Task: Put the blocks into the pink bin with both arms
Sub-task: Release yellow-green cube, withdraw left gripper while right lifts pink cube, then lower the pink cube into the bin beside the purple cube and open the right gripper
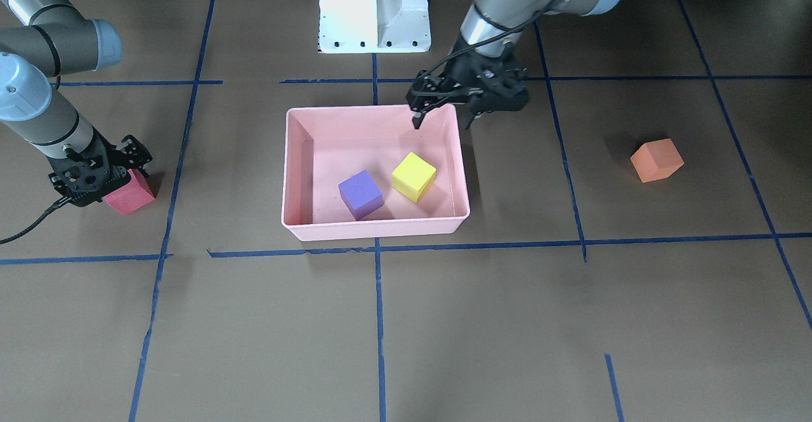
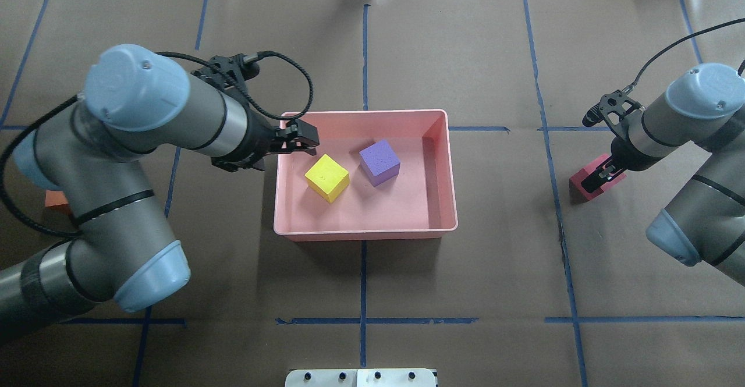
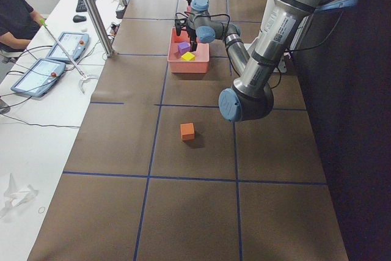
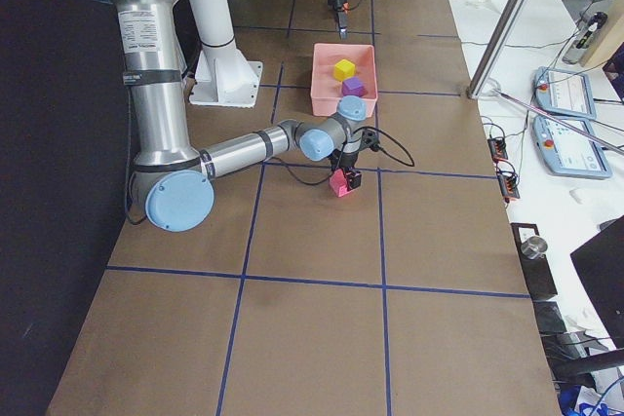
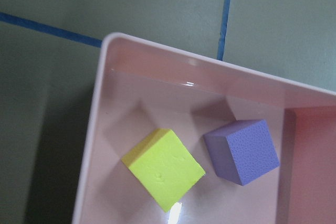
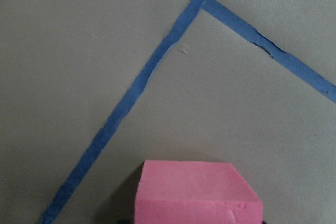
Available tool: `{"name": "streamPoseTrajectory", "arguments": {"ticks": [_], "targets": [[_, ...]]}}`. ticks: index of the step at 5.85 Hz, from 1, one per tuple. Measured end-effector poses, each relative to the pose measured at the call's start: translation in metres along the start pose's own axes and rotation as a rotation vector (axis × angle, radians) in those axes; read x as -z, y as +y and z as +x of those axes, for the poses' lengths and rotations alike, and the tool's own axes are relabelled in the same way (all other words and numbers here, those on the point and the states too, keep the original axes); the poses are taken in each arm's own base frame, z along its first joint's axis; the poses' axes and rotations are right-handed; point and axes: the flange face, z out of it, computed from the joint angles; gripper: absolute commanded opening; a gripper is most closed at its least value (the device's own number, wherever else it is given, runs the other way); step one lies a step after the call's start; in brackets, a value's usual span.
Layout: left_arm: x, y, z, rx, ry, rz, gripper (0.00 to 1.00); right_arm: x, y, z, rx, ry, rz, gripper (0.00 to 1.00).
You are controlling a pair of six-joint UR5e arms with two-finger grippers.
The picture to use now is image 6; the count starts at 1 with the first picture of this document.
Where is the red foam block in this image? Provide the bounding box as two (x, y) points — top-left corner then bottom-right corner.
(134, 160), (263, 223)

